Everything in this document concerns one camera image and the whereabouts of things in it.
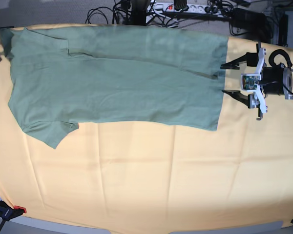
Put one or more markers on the dark computer tower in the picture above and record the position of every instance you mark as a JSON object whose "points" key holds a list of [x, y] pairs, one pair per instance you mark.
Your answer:
{"points": [[283, 30]]}

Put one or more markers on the black monitor stand post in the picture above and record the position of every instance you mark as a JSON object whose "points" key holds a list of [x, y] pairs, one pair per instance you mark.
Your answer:
{"points": [[138, 12]]}

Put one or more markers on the yellow table cloth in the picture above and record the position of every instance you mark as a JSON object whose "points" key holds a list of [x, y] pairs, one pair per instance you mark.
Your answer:
{"points": [[150, 178]]}

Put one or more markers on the blue black bar clamp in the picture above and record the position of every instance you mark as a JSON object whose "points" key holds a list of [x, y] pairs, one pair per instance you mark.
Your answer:
{"points": [[7, 213]]}

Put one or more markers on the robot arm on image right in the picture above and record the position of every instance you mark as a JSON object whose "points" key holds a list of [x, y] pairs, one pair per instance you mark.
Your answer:
{"points": [[280, 58]]}

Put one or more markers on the green T-shirt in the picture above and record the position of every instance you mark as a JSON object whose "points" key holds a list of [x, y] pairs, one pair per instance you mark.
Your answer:
{"points": [[66, 76]]}

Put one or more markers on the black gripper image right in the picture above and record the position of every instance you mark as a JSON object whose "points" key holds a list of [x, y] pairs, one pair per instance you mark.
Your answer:
{"points": [[272, 78]]}

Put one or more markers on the black power adapter brick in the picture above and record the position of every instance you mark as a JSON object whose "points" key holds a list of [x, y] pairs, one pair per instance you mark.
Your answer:
{"points": [[242, 16]]}

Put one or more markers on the white power strip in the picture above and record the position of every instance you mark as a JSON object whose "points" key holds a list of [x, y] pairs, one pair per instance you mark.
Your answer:
{"points": [[191, 8]]}

